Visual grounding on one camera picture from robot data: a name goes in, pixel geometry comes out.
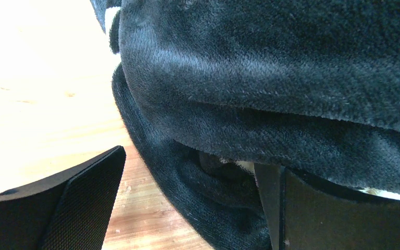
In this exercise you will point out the black plush flower blanket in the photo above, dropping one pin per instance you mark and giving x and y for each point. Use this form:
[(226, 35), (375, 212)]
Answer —
[(209, 89)]

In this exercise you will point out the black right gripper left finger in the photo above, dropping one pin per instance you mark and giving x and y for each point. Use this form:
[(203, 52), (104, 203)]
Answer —
[(68, 210)]

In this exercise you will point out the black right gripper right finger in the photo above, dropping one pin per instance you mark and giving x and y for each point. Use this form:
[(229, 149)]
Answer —
[(304, 211)]

